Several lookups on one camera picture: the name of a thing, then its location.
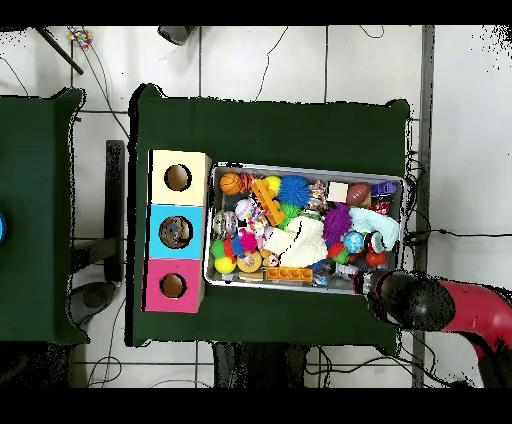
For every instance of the orange toy brick round studs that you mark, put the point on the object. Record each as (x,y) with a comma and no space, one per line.
(268,202)

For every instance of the long orange toy brick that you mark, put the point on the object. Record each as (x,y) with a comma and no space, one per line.
(288,274)

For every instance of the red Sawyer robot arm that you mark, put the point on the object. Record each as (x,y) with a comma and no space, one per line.
(416,302)

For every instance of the wooden box three holes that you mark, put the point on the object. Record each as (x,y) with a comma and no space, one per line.
(196,196)

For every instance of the clear shallow mesh bin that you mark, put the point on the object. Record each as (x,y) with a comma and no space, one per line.
(304,169)

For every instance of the yellow ball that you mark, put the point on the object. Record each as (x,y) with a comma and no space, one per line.
(274,185)

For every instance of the small orange basketball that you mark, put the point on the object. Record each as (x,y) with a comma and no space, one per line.
(231,183)

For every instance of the blue spiky ball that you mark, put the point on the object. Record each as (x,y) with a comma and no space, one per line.
(294,190)

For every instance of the cream knitted cloth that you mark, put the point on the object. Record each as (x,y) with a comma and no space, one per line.
(296,242)

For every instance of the purple spiky ball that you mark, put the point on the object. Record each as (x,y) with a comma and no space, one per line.
(337,224)

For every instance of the wooden cube block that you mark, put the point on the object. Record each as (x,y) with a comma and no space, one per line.
(337,191)

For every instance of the brown toy football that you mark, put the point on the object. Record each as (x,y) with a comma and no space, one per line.
(358,193)

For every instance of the light blue cloth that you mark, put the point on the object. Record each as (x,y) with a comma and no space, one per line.
(374,226)

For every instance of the black upright bar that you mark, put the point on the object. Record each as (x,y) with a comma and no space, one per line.
(115,208)

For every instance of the grey round base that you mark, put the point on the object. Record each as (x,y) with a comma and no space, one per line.
(94,298)

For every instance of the grey object on floor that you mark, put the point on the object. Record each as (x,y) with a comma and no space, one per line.
(176,34)

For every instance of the dark green side table cloth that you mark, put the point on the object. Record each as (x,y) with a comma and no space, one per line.
(36,240)

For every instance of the small colourful item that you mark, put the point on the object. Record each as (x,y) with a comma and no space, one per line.
(79,37)

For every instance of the blue round object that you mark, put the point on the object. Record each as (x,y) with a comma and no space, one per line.
(2,226)

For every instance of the black stick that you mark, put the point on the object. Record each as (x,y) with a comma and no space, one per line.
(56,48)

